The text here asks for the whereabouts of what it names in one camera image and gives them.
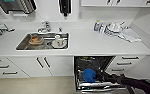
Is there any small clear plastic bottle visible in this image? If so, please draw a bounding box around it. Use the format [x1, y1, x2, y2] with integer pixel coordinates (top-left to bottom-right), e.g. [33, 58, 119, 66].
[93, 19, 103, 34]

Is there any stainless steel dishwasher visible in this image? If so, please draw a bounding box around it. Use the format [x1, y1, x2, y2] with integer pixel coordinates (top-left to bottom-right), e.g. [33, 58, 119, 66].
[72, 55, 126, 94]

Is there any white lower kitchen cabinet unit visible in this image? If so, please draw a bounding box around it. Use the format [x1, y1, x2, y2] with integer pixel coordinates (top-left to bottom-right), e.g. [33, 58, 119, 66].
[0, 54, 149, 81]

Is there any grey paper towel dispenser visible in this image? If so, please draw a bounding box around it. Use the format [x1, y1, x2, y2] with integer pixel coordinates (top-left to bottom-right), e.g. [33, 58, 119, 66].
[0, 0, 38, 15]

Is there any white upper kitchen cabinet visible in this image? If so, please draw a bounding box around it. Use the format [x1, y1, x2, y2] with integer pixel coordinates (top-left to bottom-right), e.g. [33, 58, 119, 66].
[80, 0, 150, 9]

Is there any white cup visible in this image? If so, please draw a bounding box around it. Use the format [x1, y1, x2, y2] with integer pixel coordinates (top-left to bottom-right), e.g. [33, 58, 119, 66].
[51, 34, 66, 49]

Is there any stainless steel sink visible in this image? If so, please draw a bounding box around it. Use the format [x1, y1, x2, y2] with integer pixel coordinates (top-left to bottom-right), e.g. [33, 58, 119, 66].
[15, 31, 71, 52]

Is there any orange bowl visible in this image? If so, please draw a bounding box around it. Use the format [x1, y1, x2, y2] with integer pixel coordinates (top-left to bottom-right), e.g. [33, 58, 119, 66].
[28, 34, 46, 46]

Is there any chrome faucet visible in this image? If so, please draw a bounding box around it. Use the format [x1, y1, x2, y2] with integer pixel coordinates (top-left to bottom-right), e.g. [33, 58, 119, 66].
[37, 20, 52, 34]

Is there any black soap dispenser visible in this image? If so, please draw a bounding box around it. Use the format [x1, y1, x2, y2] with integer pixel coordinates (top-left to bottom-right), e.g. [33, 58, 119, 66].
[58, 0, 72, 18]

